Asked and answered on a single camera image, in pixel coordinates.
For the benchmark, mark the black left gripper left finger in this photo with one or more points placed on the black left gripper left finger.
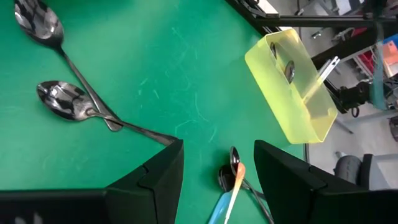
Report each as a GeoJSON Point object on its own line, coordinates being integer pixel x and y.
{"type": "Point", "coordinates": [149, 193]}

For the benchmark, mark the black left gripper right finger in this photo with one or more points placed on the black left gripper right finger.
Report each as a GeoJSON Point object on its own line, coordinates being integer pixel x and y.
{"type": "Point", "coordinates": [295, 193]}

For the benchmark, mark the yellow translucent tray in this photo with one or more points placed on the yellow translucent tray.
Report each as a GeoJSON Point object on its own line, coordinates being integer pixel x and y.
{"type": "Point", "coordinates": [273, 102]}

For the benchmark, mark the green table mat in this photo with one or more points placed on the green table mat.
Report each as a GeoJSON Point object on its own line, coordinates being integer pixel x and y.
{"type": "Point", "coordinates": [155, 77]}

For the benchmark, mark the cutlery inside yellow bin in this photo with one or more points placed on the cutlery inside yellow bin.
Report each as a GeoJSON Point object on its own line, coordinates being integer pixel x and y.
{"type": "Point", "coordinates": [329, 67]}

